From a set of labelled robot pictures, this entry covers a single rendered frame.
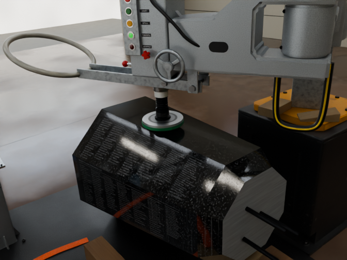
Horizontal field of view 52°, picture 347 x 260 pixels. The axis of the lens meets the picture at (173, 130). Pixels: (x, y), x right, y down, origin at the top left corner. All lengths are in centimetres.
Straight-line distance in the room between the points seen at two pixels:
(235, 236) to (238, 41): 83
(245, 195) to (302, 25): 71
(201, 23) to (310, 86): 89
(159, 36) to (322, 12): 65
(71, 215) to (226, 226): 140
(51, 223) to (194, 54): 161
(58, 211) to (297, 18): 204
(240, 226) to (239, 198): 15
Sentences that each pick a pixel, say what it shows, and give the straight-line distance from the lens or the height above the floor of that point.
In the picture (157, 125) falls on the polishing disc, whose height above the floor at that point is 86.
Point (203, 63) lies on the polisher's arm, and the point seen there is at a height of 119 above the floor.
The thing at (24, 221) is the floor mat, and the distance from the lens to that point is 275.
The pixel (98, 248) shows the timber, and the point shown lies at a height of 13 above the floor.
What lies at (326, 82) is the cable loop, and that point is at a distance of 159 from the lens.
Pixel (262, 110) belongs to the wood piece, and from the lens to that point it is 208.
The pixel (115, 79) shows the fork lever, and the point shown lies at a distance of 184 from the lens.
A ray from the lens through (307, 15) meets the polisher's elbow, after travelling 146.
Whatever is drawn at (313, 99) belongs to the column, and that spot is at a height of 84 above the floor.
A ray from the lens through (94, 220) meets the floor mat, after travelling 258.
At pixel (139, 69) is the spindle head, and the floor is 114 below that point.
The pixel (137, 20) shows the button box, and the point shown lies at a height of 136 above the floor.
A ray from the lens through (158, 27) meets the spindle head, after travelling 161.
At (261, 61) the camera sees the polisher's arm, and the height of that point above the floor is 121.
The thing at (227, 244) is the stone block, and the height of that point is 47.
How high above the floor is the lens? 157
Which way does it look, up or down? 24 degrees down
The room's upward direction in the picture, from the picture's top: 3 degrees counter-clockwise
